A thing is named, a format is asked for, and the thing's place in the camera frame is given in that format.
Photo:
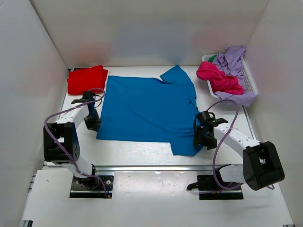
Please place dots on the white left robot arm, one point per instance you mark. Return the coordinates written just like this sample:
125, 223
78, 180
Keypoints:
60, 140

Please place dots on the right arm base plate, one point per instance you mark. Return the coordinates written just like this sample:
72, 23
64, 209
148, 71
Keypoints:
209, 190

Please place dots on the white plastic basket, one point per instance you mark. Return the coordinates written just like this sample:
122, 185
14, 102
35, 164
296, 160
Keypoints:
248, 79

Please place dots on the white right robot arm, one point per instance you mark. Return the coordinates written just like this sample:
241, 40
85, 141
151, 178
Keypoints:
261, 166

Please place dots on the blue t shirt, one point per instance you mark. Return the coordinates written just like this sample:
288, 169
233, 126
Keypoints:
151, 110

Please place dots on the red folded t shirt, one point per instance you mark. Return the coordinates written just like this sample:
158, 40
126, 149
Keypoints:
92, 79

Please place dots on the green t shirt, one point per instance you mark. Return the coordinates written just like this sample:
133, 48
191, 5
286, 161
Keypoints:
212, 58

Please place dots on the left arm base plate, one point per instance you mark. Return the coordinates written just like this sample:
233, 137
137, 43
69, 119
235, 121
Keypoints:
92, 187

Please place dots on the pink t shirt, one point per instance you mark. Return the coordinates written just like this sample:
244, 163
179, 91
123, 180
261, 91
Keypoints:
219, 81

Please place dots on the lavender t shirt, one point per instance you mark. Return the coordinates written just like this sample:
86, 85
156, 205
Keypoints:
231, 63

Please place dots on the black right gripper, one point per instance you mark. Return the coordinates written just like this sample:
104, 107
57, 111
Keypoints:
209, 144

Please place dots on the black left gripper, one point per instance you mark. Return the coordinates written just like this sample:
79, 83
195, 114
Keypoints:
93, 126

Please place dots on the aluminium table edge rail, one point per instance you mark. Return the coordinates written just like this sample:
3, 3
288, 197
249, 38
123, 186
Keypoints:
147, 156

